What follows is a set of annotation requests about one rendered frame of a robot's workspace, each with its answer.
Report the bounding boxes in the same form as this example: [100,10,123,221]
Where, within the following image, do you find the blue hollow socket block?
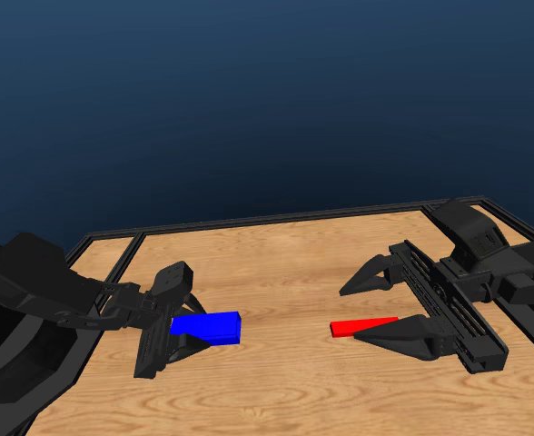
[170,311,242,347]

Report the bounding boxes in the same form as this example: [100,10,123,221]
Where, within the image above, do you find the thin red peg bar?
[330,315,401,340]

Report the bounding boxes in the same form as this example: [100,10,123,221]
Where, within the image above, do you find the black table frame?
[64,194,534,294]

